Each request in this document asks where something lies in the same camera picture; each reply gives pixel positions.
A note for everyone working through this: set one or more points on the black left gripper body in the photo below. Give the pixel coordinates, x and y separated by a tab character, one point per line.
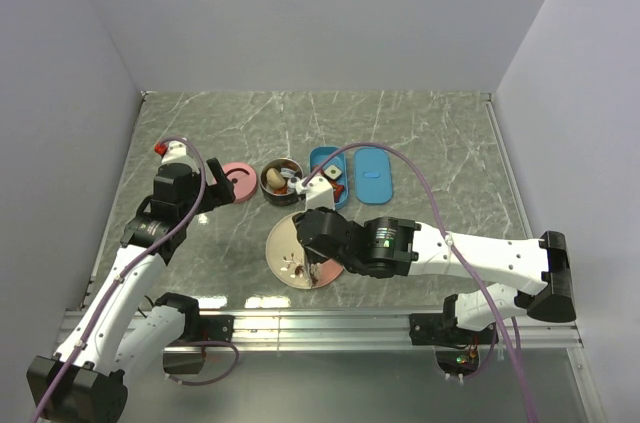
213	196

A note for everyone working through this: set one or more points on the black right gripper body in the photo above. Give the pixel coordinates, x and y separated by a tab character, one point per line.
350	263

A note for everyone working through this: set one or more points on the pink round lid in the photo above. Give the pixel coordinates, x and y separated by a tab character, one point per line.
244	179

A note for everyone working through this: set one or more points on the steel serving tongs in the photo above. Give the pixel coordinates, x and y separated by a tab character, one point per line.
310	270

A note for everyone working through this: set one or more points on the dark red octopus sausage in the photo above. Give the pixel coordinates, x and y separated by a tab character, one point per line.
297	278

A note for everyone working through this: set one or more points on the red chicken drumstick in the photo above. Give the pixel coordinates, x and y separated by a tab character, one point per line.
338	189

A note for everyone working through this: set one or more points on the beige round bun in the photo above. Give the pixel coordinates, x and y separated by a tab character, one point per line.
274	178

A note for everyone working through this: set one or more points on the sushi roll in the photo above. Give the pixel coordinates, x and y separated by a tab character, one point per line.
332	172

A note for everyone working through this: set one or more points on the white round rice cake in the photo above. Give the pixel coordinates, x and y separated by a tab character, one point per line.
287	172

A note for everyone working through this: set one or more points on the blue lunch box lid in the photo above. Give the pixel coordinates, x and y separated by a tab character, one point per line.
373	176

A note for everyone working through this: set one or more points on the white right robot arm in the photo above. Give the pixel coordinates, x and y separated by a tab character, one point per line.
529	277

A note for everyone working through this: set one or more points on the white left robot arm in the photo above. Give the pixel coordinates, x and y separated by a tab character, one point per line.
89	376

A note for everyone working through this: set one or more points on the blue lunch box base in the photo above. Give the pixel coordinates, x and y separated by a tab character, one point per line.
317	156

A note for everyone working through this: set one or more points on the pink and cream plate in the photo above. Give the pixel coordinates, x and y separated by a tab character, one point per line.
284	253

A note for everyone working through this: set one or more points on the round steel bowl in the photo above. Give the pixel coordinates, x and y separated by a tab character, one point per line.
280	200

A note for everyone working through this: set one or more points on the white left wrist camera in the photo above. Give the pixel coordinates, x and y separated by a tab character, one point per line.
173	152

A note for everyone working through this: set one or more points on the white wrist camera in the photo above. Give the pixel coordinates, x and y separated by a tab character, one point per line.
317	193
173	152

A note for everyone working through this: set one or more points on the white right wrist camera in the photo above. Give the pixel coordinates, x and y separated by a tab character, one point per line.
317	193

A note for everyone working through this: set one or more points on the aluminium front rail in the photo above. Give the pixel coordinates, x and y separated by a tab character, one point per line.
346	329

